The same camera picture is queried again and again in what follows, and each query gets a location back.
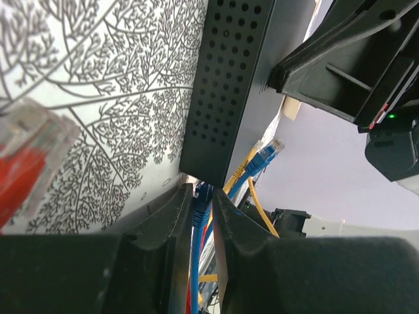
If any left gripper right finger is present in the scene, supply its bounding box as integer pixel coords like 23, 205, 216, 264
213, 189, 418, 313

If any black network switch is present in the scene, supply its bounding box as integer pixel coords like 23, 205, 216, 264
179, 1, 316, 188

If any blue ethernet cable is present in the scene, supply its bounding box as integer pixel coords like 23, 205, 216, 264
227, 137, 285, 200
188, 181, 214, 314

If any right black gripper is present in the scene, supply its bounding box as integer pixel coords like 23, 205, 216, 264
268, 1, 418, 190

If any red ethernet cable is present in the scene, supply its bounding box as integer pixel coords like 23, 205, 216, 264
0, 99, 81, 230

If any floral table mat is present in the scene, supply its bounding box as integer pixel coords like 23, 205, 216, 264
1, 1, 208, 234

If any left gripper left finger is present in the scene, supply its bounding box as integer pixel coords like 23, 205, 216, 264
1, 184, 192, 313

